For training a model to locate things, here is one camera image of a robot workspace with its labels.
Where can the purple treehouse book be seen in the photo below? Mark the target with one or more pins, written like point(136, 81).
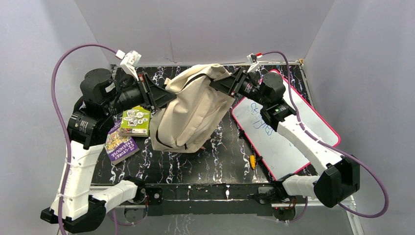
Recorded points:
point(119, 148)

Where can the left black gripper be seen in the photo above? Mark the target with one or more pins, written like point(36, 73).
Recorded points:
point(144, 92)

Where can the cream canvas student bag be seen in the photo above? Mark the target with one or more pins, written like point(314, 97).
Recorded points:
point(188, 121)

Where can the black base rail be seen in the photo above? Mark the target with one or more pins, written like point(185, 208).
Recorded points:
point(262, 199)

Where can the yellow marker cap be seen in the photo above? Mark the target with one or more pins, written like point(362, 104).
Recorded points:
point(252, 159)

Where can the green treehouse book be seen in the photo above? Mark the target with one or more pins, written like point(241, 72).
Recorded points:
point(135, 122)

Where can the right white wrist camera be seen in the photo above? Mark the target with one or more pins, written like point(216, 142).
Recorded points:
point(253, 62)

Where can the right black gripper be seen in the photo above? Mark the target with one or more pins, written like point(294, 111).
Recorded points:
point(231, 84)

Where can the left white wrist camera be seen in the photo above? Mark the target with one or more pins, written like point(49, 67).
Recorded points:
point(129, 62)

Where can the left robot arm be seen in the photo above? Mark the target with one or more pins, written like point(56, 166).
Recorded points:
point(104, 94)

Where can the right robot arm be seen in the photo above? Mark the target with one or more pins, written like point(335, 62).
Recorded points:
point(338, 175)

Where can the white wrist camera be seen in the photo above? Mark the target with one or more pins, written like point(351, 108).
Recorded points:
point(129, 62)
point(253, 62)

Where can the pink framed whiteboard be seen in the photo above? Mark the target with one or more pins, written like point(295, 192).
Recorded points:
point(284, 151)

